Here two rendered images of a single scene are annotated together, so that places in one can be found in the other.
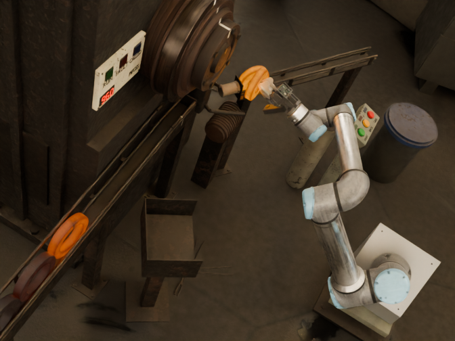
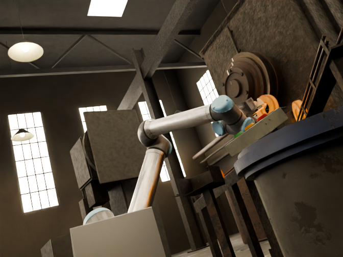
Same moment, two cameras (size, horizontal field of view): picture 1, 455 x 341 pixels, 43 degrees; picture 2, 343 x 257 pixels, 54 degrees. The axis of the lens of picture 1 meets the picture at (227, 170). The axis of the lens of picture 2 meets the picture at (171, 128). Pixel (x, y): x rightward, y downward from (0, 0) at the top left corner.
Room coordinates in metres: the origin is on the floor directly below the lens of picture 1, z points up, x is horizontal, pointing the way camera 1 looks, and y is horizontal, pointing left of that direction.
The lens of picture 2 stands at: (2.96, -1.52, 0.30)
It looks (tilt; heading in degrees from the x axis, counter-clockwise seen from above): 18 degrees up; 140
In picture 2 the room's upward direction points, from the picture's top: 18 degrees counter-clockwise
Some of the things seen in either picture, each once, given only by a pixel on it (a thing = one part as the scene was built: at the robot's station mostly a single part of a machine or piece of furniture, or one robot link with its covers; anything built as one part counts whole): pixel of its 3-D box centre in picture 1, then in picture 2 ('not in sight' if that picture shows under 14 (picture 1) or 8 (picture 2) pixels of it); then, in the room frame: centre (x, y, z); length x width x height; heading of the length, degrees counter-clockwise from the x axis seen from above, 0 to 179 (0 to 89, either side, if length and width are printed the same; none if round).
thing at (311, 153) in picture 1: (311, 153); not in sight; (2.21, -0.38, 0.26); 0.12 x 0.12 x 0.52
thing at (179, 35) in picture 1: (194, 43); (247, 86); (1.69, 0.30, 1.11); 0.47 x 0.06 x 0.47; 169
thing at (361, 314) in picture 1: (368, 293); not in sight; (1.62, -0.89, 0.10); 0.32 x 0.32 x 0.04; 79
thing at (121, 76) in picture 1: (119, 70); not in sight; (1.37, 0.47, 1.15); 0.26 x 0.02 x 0.18; 169
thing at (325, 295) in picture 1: (363, 298); not in sight; (1.62, -0.89, 0.04); 0.40 x 0.40 x 0.08; 79
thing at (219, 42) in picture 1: (217, 56); (236, 88); (1.67, 0.20, 1.11); 0.28 x 0.06 x 0.28; 169
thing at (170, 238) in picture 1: (158, 271); (214, 221); (1.15, 0.10, 0.36); 0.26 x 0.20 x 0.72; 24
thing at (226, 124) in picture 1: (215, 146); not in sight; (1.99, 0.10, 0.27); 0.22 x 0.13 x 0.53; 169
